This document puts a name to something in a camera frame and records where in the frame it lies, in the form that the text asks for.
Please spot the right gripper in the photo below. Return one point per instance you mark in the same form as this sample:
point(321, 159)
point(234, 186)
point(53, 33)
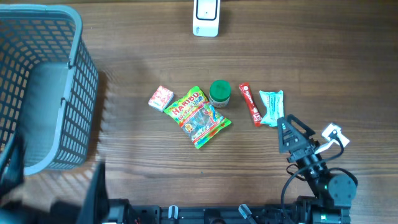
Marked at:
point(299, 145)

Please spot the mint Zappy wipes pack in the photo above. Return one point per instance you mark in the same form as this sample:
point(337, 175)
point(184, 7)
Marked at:
point(274, 103)

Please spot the red Nescafe coffee stick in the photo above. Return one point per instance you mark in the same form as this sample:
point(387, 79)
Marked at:
point(247, 95)

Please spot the green lid jar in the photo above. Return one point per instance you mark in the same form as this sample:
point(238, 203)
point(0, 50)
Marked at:
point(220, 93)

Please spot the green Haribo gummy bag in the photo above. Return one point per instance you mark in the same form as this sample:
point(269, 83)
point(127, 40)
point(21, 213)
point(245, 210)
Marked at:
point(197, 117)

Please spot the small red white box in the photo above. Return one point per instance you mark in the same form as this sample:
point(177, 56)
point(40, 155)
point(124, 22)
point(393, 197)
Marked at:
point(161, 98)

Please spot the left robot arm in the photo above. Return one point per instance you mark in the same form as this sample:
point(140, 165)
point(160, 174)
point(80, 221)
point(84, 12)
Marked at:
point(94, 207)

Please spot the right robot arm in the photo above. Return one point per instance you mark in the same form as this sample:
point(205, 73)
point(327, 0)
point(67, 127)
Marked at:
point(333, 188)

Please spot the white barcode scanner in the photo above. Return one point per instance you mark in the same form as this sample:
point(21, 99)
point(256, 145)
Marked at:
point(206, 18)

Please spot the grey plastic mesh basket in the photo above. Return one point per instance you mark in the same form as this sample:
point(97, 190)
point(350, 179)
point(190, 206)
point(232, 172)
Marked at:
point(49, 85)

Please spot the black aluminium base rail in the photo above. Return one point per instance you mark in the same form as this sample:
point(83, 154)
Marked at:
point(217, 214)

